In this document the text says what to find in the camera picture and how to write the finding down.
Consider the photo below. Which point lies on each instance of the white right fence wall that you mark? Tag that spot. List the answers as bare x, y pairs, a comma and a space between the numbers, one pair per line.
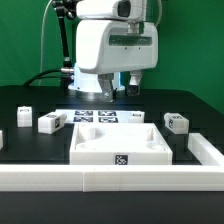
204, 151

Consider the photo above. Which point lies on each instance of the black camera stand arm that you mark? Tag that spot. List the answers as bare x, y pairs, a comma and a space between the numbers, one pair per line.
65, 9

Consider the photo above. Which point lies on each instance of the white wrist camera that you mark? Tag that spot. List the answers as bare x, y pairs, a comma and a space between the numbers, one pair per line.
112, 9

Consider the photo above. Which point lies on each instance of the white front fence wall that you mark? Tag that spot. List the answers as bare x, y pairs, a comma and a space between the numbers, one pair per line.
111, 178

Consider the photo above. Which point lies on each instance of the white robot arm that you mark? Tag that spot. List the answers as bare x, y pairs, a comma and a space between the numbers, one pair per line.
86, 85

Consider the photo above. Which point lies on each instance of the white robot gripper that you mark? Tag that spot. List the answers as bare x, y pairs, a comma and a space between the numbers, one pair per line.
107, 46

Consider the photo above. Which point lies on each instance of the white fence wall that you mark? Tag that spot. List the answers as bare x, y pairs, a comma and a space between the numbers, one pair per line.
111, 178
204, 151

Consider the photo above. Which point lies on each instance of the white marker sheet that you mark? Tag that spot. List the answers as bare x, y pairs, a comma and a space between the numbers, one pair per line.
96, 116

